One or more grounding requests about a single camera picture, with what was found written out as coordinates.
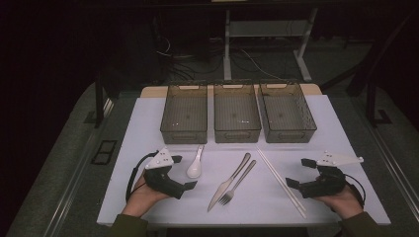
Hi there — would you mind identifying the white table cover board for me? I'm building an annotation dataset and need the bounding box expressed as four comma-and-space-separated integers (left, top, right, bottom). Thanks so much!
96, 94, 392, 228

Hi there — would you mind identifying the white floor cable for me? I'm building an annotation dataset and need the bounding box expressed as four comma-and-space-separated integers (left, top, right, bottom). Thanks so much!
239, 48, 283, 81

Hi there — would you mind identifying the person's right hand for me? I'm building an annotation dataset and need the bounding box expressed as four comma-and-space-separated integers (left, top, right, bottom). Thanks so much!
313, 183, 364, 221

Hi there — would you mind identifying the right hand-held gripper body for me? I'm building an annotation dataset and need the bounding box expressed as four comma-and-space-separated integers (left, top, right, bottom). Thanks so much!
297, 150, 365, 199

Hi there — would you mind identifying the steel table knife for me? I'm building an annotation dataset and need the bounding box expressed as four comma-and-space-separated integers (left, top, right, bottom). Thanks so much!
207, 152, 252, 213

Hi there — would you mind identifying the person's left hand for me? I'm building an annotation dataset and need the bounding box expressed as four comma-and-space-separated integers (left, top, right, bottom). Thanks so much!
122, 169, 171, 218

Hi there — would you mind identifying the right hand-held gripper black cable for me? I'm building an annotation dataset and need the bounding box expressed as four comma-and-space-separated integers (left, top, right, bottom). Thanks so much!
344, 173, 368, 209

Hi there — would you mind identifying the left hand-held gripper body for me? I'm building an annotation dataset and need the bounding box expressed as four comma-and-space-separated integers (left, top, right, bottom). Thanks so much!
142, 146, 186, 200

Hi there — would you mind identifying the bundle of dark floor cables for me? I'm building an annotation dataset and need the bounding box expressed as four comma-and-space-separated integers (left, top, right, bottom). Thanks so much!
154, 34, 225, 83

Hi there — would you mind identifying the black metal stand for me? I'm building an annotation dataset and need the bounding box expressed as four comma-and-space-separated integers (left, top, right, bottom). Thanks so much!
366, 82, 393, 128
94, 73, 115, 129

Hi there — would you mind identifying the white chopstick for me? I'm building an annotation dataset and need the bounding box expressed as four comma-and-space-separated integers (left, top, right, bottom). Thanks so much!
256, 146, 307, 213
255, 147, 307, 219

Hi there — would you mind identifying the white metal desk frame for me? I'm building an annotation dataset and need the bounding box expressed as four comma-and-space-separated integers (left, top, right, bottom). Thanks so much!
222, 8, 319, 83

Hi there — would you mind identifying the white ceramic spoon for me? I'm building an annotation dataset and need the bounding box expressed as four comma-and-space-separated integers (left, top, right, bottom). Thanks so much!
186, 144, 206, 180

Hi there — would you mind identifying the smoky clear plastic bin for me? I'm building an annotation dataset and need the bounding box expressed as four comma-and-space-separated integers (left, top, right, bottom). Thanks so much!
159, 82, 209, 145
258, 80, 318, 144
212, 82, 263, 144

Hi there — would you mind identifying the steel fork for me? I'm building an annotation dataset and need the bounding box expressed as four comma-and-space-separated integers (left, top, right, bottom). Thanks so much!
218, 159, 258, 206

